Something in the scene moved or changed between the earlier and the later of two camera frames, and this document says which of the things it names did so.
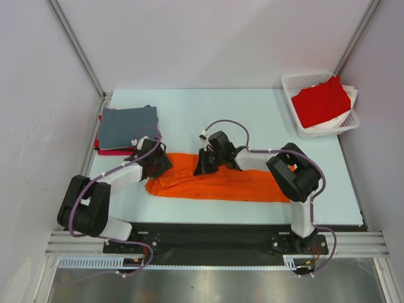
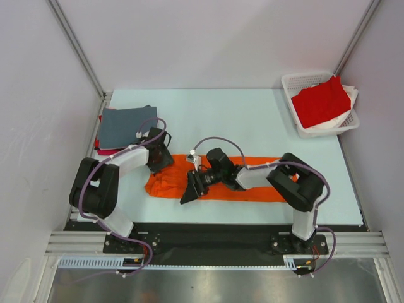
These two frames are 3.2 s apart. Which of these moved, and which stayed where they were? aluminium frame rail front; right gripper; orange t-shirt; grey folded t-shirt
Moved: right gripper
Stayed: orange t-shirt; aluminium frame rail front; grey folded t-shirt
